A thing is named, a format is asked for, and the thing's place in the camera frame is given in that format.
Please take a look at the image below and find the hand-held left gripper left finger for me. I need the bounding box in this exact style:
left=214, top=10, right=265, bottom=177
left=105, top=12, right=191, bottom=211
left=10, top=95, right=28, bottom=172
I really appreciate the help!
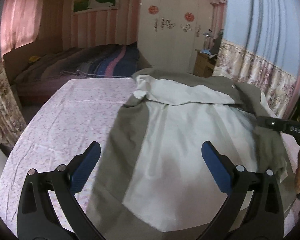
left=17, top=141, right=108, bottom=240

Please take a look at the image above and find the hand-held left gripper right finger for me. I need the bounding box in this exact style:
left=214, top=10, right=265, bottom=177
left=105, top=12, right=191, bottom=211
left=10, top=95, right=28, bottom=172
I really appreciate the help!
left=195, top=141, right=285, bottom=240

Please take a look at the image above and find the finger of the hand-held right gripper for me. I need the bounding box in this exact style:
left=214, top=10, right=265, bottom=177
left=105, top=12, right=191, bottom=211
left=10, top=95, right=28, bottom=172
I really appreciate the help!
left=256, top=116, right=285, bottom=133

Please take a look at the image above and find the olive and white coat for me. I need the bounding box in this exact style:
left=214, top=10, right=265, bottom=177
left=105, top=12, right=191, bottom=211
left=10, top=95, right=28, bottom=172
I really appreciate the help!
left=86, top=67, right=297, bottom=240

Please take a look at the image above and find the pink floral bed sheet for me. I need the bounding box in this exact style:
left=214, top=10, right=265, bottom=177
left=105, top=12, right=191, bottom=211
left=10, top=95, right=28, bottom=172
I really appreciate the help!
left=0, top=78, right=300, bottom=240

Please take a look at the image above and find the wooden nightstand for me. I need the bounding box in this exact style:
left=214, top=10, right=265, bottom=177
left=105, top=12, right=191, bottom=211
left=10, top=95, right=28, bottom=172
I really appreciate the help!
left=194, top=50, right=215, bottom=78

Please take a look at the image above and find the dark upright object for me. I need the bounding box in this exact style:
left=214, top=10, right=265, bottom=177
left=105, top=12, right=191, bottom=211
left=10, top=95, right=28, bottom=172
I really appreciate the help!
left=213, top=31, right=224, bottom=57

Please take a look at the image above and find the beige floral curtain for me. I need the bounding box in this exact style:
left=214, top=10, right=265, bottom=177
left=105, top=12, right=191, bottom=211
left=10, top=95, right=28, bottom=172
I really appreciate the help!
left=0, top=60, right=27, bottom=144

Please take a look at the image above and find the blue curtain with floral hem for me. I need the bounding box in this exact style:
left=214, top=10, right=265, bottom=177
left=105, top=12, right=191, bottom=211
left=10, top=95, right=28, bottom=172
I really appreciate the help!
left=212, top=0, right=300, bottom=120

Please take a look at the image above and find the striped blue pink quilt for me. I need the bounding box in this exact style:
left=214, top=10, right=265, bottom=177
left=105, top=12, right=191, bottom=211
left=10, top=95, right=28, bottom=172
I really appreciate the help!
left=76, top=42, right=141, bottom=78

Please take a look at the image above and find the white wardrobe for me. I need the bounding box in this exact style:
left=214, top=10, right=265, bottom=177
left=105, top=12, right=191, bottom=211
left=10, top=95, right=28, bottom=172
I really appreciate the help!
left=137, top=0, right=215, bottom=74

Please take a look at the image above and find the plain pink curtain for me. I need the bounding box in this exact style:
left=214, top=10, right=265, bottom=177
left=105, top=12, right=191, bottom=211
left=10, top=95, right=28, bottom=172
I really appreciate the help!
left=0, top=0, right=44, bottom=49

